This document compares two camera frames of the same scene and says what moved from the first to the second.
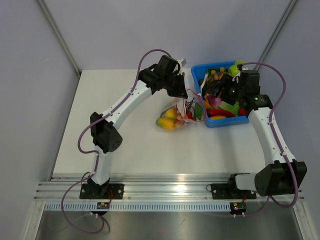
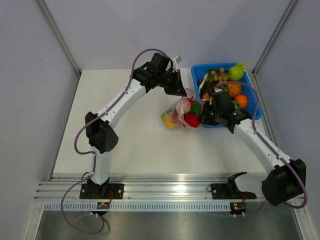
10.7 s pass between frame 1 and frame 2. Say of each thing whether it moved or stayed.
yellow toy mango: moved
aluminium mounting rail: stayed
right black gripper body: moved
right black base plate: stayed
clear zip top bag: moved
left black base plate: stayed
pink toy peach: moved
